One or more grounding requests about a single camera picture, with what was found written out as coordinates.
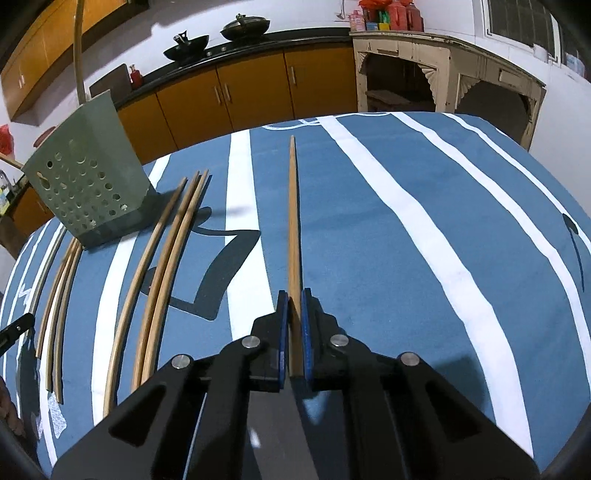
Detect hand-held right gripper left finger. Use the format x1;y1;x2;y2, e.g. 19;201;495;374
51;290;290;480

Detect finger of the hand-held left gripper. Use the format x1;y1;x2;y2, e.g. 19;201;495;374
0;313;36;357

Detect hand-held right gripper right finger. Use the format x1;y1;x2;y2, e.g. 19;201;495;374
301;288;541;480

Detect green perforated utensil holder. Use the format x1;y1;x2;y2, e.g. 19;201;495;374
22;90;160;250

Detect person's left hand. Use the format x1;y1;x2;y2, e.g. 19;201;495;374
0;376;26;437

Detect blue white striped tablecloth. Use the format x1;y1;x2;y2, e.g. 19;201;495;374
0;112;585;480

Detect orange base cabinets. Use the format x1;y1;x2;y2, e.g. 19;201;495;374
9;44;360;232

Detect wooden stool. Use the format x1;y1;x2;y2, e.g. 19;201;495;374
366;90;403;113

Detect dark cutting board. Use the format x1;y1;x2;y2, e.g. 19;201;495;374
89;64;134;106

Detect black countertop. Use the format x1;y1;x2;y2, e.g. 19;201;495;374
90;28;354;112

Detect black lidded wok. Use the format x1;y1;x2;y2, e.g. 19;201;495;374
220;13;271;42

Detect white carved cabinet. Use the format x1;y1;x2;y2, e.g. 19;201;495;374
349;30;548;151

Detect window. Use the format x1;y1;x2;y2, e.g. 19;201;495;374
482;0;591;81

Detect black wok with handle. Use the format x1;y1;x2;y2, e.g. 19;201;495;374
163;29;209;64

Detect orange wall cabinet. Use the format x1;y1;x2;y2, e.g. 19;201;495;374
0;0;151;121

